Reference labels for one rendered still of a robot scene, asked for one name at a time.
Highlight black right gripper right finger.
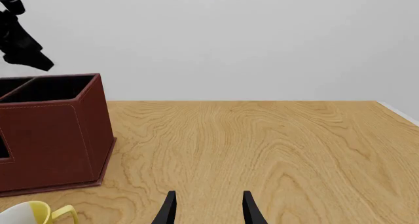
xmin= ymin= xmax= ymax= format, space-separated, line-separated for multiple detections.
xmin=242 ymin=191 xmax=269 ymax=224

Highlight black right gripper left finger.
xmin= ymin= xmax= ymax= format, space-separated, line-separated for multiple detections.
xmin=151 ymin=191 xmax=177 ymax=224

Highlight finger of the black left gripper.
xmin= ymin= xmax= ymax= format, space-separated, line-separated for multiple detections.
xmin=2 ymin=48 xmax=55 ymax=71
xmin=0 ymin=12 xmax=44 ymax=54

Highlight red-brown desk caddy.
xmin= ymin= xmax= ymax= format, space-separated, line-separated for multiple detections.
xmin=0 ymin=73 xmax=118 ymax=198

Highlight white and yellow mug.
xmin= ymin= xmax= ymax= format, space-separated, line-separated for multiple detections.
xmin=0 ymin=200 xmax=80 ymax=224

